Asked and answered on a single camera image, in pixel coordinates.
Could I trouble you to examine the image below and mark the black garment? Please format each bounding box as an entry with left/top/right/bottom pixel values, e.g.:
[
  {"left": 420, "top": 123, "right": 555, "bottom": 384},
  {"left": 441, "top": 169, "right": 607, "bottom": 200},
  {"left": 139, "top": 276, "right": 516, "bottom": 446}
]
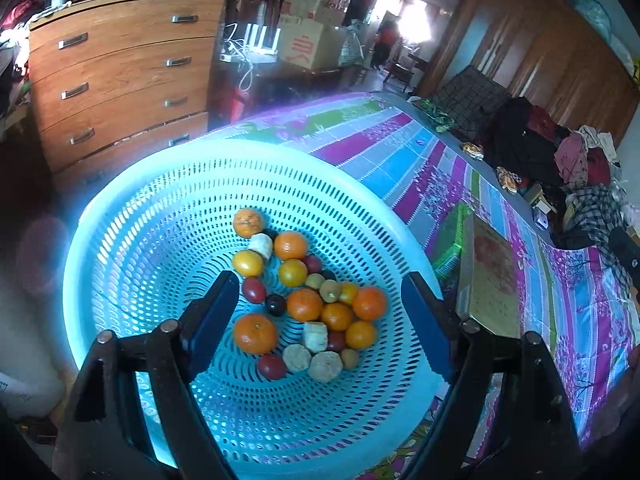
[{"left": 487, "top": 96, "right": 568, "bottom": 188}]

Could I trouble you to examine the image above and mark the white cables and power strip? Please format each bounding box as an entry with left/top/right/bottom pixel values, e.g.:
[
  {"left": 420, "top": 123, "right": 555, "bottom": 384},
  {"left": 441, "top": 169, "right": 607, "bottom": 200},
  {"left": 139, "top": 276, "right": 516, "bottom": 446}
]
[{"left": 220, "top": 22, "right": 256, "bottom": 91}]

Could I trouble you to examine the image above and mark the yellow gift box red pattern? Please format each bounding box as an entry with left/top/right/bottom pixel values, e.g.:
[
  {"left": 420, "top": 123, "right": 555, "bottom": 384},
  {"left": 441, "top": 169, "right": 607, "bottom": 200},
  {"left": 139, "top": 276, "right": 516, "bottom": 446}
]
[{"left": 457, "top": 212, "right": 523, "bottom": 338}]

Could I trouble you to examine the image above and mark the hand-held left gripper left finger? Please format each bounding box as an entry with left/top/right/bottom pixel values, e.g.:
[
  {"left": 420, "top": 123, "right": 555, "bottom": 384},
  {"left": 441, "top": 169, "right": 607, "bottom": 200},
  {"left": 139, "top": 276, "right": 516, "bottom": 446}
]
[{"left": 52, "top": 270, "right": 241, "bottom": 480}]

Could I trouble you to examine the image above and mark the light blue perforated plastic basket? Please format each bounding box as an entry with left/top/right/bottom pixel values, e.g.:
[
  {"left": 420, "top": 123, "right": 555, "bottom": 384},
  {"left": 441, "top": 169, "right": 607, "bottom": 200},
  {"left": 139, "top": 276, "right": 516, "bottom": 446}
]
[{"left": 62, "top": 138, "right": 451, "bottom": 480}]

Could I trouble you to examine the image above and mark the blue rectangular cardboard box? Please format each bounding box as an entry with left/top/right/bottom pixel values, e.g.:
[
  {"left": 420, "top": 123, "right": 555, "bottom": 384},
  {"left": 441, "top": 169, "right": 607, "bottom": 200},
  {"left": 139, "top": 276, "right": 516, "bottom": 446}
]
[{"left": 430, "top": 204, "right": 473, "bottom": 283}]

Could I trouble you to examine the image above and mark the striped floral bed sheet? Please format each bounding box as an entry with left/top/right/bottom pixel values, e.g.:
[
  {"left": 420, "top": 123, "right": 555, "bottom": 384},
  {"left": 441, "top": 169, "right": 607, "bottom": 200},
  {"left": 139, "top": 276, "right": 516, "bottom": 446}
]
[{"left": 135, "top": 91, "right": 640, "bottom": 480}]

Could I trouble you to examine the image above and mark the cream white garment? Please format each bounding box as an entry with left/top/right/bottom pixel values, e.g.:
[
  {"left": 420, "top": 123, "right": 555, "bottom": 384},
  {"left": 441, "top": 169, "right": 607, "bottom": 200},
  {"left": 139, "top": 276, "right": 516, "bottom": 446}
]
[{"left": 577, "top": 125, "right": 621, "bottom": 158}]

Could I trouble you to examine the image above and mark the wooden chest of drawers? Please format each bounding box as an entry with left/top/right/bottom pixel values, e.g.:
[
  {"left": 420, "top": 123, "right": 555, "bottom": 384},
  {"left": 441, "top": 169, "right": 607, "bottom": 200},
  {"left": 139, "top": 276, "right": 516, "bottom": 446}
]
[{"left": 27, "top": 0, "right": 226, "bottom": 186}]

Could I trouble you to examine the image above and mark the white sack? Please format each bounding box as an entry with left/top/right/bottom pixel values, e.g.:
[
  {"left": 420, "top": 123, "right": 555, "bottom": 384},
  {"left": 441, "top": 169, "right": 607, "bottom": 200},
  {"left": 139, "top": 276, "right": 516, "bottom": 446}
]
[{"left": 0, "top": 280, "right": 66, "bottom": 421}]

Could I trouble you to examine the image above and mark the blue plaid shirt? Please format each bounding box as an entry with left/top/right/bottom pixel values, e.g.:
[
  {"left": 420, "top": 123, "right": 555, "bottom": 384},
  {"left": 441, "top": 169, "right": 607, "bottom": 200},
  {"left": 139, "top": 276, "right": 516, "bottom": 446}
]
[{"left": 565, "top": 185, "right": 633, "bottom": 246}]

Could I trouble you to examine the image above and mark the white router with antennas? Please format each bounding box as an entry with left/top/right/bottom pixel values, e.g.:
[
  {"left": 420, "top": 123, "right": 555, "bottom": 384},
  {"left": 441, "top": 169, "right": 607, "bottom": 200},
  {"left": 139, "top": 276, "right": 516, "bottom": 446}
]
[{"left": 235, "top": 22, "right": 281, "bottom": 56}]

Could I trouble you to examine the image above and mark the wooden wardrobe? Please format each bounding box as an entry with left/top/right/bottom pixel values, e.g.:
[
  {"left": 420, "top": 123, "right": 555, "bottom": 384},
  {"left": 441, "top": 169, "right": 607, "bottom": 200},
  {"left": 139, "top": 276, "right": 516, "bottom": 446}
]
[{"left": 415, "top": 0, "right": 640, "bottom": 146}]

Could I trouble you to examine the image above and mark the dark wooden chair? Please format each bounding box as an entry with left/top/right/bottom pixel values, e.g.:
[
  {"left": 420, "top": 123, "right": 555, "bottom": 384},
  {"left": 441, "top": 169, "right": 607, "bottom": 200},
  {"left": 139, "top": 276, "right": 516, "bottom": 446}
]
[{"left": 382, "top": 52, "right": 431, "bottom": 93}]

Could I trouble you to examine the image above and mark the dark navy garment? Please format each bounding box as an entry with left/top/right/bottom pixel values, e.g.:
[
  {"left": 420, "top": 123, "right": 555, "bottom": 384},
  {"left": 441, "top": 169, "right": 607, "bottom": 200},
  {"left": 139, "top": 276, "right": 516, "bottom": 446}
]
[{"left": 550, "top": 227, "right": 608, "bottom": 251}]

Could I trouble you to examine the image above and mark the brown checked blanket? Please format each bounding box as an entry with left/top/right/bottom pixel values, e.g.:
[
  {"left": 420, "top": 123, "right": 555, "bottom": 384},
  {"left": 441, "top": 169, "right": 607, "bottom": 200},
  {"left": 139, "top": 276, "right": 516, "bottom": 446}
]
[{"left": 430, "top": 65, "right": 511, "bottom": 141}]

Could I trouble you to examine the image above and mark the dark red garment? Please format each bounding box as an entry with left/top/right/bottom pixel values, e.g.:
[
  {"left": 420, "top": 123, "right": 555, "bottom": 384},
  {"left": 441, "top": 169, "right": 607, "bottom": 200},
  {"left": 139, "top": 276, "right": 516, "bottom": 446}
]
[{"left": 586, "top": 147, "right": 613, "bottom": 186}]

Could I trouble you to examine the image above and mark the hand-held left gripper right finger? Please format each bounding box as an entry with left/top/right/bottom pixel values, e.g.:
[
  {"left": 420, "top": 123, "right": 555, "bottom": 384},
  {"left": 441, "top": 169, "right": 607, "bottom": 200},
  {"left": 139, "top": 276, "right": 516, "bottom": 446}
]
[{"left": 400, "top": 271, "right": 583, "bottom": 480}]

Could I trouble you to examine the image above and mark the pink garment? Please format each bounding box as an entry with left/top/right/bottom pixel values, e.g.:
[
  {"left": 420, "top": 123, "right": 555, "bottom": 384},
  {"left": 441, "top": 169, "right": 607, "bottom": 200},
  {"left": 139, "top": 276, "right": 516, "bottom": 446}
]
[{"left": 555, "top": 132, "right": 591, "bottom": 188}]

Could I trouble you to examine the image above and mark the green patterned bag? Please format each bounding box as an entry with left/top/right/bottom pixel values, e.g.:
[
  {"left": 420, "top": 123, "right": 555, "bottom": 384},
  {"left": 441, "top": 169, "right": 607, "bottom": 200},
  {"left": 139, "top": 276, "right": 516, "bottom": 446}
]
[{"left": 417, "top": 97, "right": 456, "bottom": 133}]

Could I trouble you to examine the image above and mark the small cream box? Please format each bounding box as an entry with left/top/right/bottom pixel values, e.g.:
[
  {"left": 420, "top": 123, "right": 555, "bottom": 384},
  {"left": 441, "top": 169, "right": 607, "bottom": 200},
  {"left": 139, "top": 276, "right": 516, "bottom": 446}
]
[{"left": 525, "top": 182, "right": 558, "bottom": 213}]

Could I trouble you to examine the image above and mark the heap of mandarin oranges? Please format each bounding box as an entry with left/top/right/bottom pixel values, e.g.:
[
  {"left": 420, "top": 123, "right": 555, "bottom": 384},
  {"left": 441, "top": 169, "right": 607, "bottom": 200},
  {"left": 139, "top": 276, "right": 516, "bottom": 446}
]
[{"left": 232, "top": 207, "right": 389, "bottom": 356}]

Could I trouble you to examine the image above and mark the large cardboard box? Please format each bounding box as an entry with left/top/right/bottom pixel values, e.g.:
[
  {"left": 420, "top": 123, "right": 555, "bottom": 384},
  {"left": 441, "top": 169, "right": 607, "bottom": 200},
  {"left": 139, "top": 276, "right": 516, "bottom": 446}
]
[{"left": 276, "top": 14, "right": 346, "bottom": 70}]

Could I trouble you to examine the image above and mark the red cloth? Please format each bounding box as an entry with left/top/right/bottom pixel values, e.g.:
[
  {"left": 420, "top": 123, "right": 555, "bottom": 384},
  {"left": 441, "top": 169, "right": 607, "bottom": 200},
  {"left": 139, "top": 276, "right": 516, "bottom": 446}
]
[{"left": 0, "top": 0, "right": 46, "bottom": 31}]

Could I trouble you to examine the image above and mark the beige peeled root piece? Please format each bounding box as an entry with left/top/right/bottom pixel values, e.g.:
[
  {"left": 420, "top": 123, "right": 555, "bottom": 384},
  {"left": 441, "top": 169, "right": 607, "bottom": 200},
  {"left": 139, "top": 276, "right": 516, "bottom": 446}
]
[
  {"left": 248, "top": 233, "right": 274, "bottom": 262},
  {"left": 302, "top": 321, "right": 329, "bottom": 354},
  {"left": 308, "top": 351, "right": 344, "bottom": 384},
  {"left": 282, "top": 344, "right": 312, "bottom": 373}
]

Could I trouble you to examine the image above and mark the cardboard box with red print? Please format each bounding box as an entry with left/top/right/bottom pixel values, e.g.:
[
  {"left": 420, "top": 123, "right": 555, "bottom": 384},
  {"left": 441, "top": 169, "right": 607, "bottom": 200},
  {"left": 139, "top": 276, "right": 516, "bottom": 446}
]
[{"left": 280, "top": 0, "right": 351, "bottom": 26}]

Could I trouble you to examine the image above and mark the patterned plastic bag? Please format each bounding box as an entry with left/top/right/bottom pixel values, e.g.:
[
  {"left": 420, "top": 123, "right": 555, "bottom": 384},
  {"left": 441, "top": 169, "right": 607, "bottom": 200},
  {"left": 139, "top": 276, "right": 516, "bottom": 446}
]
[{"left": 339, "top": 22, "right": 365, "bottom": 67}]

